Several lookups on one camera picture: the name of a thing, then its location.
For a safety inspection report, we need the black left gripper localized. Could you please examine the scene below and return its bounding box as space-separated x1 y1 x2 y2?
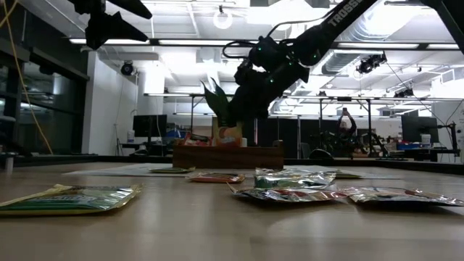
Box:
67 0 154 51

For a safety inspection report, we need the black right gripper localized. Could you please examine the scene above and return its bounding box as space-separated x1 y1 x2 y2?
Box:
225 59 291 128

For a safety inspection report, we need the orange tea bag packet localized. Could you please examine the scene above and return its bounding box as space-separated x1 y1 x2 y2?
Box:
226 182 351 203
212 116 244 148
186 172 247 184

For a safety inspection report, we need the red tea bag packet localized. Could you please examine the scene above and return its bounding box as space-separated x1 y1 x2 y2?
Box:
182 133 214 147

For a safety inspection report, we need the silver foil packet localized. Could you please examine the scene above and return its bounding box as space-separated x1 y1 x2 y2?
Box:
346 186 464 208

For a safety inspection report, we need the green snake plant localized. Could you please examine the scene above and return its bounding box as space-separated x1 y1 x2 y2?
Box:
201 78 233 128

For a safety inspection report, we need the wooden compartment box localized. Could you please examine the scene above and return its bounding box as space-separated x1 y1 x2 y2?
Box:
172 140 285 170

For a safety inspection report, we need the long light strip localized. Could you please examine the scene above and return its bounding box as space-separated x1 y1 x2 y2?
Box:
68 38 152 46
158 38 241 46
336 42 421 50
426 43 464 51

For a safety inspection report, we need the black office chair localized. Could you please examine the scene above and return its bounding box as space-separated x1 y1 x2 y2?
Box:
307 148 336 160

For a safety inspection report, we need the black desk monitor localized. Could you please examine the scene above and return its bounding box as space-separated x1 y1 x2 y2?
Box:
132 114 168 138
401 110 440 144

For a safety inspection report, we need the dark office desk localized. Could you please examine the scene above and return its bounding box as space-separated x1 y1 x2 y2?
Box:
119 142 175 157
376 147 461 162

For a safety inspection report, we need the person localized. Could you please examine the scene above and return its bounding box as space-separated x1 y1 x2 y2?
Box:
335 107 359 148

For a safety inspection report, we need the black track spotlight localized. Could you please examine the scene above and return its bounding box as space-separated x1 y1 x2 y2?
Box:
394 86 415 99
356 52 388 75

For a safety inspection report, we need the black dome camera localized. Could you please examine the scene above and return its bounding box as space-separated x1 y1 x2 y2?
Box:
119 60 137 77

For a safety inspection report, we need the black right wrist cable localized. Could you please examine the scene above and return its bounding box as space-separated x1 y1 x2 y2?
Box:
221 38 262 59

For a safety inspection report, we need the round ring lamp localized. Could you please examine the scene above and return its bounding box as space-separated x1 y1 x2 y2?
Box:
212 9 234 30

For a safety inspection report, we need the black gantry frame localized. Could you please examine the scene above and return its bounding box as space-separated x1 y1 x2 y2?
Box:
299 96 374 159

